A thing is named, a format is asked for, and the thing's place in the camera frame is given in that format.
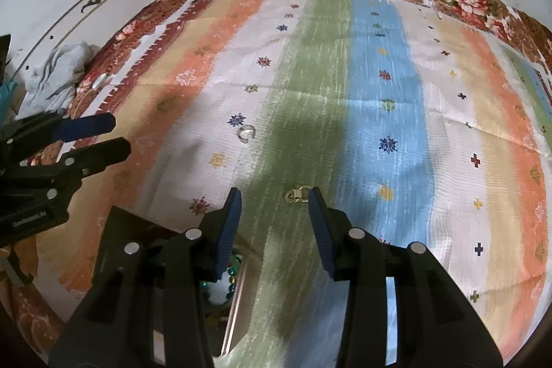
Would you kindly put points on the silver metal tin box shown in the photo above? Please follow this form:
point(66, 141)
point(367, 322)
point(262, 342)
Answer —
point(237, 307)

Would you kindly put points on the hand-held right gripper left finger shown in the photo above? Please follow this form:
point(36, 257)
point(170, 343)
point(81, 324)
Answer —
point(228, 230)

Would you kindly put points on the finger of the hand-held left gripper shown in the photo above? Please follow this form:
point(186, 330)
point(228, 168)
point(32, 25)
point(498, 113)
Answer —
point(86, 126)
point(99, 154)

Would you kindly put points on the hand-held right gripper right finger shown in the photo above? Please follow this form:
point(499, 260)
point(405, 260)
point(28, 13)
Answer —
point(321, 230)

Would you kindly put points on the grey crumpled cloth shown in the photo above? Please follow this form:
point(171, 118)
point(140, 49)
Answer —
point(60, 66)

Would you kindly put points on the striped blanket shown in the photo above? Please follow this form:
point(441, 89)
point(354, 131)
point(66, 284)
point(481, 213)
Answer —
point(379, 113)

